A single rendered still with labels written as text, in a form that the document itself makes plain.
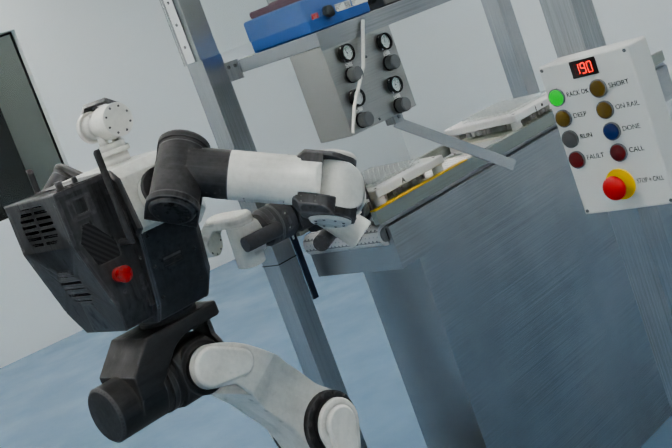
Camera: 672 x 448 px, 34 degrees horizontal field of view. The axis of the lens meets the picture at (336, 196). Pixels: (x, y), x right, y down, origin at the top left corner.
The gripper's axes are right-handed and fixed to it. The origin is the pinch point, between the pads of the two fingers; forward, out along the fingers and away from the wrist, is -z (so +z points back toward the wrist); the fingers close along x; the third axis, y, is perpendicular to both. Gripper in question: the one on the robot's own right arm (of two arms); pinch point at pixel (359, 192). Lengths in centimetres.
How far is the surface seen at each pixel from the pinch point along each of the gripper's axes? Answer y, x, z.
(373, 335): -75, 100, -216
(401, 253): 5.9, 14.9, 5.7
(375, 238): 1.9, 9.6, 7.3
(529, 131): 36, 5, -42
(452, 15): -35, -11, -515
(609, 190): 55, 2, 60
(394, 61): 17.2, -25.0, -1.6
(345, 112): 6.2, -19.0, 11.2
